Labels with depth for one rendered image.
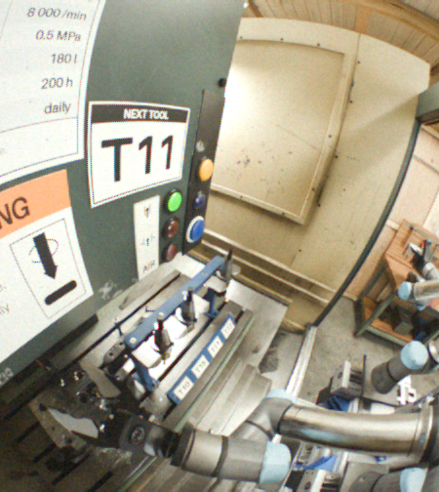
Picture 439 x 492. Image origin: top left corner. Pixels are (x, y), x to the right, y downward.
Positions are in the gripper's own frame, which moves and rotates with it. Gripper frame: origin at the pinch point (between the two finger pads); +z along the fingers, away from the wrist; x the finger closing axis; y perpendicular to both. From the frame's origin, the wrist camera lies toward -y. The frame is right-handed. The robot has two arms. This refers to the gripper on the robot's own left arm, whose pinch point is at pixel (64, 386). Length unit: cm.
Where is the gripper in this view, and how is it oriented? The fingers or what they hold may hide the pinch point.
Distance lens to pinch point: 37.0
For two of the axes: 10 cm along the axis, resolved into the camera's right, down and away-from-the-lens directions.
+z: -9.5, -3.0, 0.9
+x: 2.4, -5.1, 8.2
